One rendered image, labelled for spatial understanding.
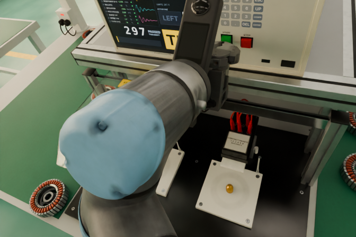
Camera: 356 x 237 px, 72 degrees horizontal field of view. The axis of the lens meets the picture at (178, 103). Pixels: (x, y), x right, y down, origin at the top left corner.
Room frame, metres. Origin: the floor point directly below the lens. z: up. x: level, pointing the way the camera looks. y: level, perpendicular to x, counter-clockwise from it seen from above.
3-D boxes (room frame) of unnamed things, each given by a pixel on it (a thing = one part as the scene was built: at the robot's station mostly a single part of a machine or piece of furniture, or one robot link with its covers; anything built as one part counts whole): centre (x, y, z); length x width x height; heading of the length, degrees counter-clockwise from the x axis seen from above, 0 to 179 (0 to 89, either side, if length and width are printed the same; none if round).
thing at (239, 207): (0.26, -0.08, 0.78); 0.15 x 0.15 x 0.01; 57
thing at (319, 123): (0.41, -0.03, 1.03); 0.62 x 0.01 x 0.03; 57
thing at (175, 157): (0.39, 0.12, 0.78); 0.15 x 0.15 x 0.01; 57
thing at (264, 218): (0.34, 0.01, 0.76); 0.64 x 0.47 x 0.02; 57
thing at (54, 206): (0.38, 0.46, 0.77); 0.11 x 0.11 x 0.04
